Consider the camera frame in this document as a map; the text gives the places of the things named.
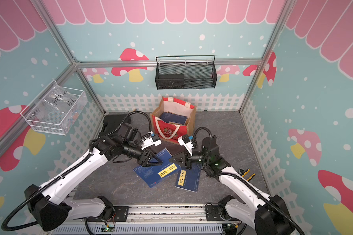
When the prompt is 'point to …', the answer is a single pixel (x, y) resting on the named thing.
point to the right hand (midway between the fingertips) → (171, 159)
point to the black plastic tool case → (112, 122)
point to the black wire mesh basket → (197, 75)
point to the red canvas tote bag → (170, 132)
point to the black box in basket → (171, 81)
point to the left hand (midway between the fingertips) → (157, 162)
